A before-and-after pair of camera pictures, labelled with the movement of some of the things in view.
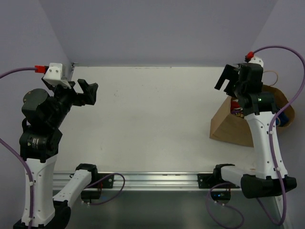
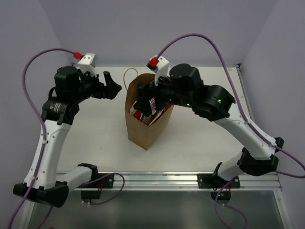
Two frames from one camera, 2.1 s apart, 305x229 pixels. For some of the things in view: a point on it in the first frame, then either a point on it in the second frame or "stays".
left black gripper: (79, 96) → (101, 88)
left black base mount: (107, 183) stays
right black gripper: (230, 72) → (148, 91)
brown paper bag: (225, 126) → (142, 134)
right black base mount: (215, 181) stays
